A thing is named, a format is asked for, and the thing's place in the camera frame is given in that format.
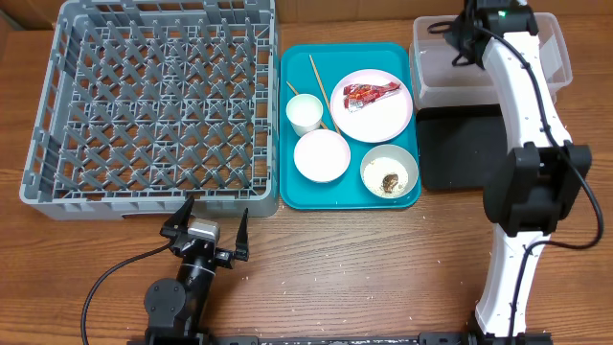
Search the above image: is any brown food scrap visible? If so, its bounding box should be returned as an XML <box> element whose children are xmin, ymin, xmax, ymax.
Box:
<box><xmin>382</xmin><ymin>173</ymin><xmax>398</xmax><ymax>194</ymax></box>

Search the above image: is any long wooden chopstick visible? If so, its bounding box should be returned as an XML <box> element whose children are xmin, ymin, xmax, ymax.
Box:
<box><xmin>308</xmin><ymin>55</ymin><xmax>342</xmax><ymax>135</ymax></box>

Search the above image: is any white paper cup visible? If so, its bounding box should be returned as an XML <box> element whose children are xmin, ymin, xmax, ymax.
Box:
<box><xmin>284</xmin><ymin>93</ymin><xmax>325</xmax><ymax>138</ymax></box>

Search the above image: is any black rectangular tray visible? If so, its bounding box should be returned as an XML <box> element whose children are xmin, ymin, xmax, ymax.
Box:
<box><xmin>417</xmin><ymin>104</ymin><xmax>507</xmax><ymax>191</ymax></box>

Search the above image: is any large pink plate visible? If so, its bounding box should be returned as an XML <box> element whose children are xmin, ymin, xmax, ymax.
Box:
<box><xmin>329</xmin><ymin>69</ymin><xmax>413</xmax><ymax>144</ymax></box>

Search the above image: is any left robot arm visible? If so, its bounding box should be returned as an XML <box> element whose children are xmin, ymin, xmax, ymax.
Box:
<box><xmin>144</xmin><ymin>198</ymin><xmax>249</xmax><ymax>344</ymax></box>

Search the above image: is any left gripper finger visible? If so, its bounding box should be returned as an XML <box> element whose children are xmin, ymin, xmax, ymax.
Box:
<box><xmin>160</xmin><ymin>196</ymin><xmax>194</xmax><ymax>239</ymax></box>
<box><xmin>235</xmin><ymin>209</ymin><xmax>249</xmax><ymax>262</ymax></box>

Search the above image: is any white rice pile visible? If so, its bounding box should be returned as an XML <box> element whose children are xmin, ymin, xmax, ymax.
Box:
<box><xmin>363</xmin><ymin>157</ymin><xmax>409</xmax><ymax>198</ymax></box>

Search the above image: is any red snack wrapper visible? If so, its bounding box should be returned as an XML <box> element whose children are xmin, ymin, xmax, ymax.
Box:
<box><xmin>343</xmin><ymin>81</ymin><xmax>400</xmax><ymax>112</ymax></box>

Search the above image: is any clear plastic storage bin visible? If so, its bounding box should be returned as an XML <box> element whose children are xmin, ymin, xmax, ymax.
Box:
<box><xmin>410</xmin><ymin>12</ymin><xmax>573</xmax><ymax>109</ymax></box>

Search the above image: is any grey bowl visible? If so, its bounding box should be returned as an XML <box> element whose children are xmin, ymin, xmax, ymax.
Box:
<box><xmin>360</xmin><ymin>144</ymin><xmax>419</xmax><ymax>199</ymax></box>

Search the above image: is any pink bowl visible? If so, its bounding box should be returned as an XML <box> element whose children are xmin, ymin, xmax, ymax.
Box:
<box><xmin>293</xmin><ymin>129</ymin><xmax>351</xmax><ymax>183</ymax></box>

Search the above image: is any teal plastic serving tray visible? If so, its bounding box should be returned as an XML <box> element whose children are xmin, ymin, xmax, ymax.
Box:
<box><xmin>279</xmin><ymin>42</ymin><xmax>421</xmax><ymax>210</ymax></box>

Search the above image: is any grey plastic dish rack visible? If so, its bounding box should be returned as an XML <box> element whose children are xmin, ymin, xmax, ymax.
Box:
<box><xmin>19</xmin><ymin>0</ymin><xmax>280</xmax><ymax>220</ymax></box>

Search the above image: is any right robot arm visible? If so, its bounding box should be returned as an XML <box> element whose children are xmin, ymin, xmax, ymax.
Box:
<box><xmin>444</xmin><ymin>1</ymin><xmax>595</xmax><ymax>344</ymax></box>

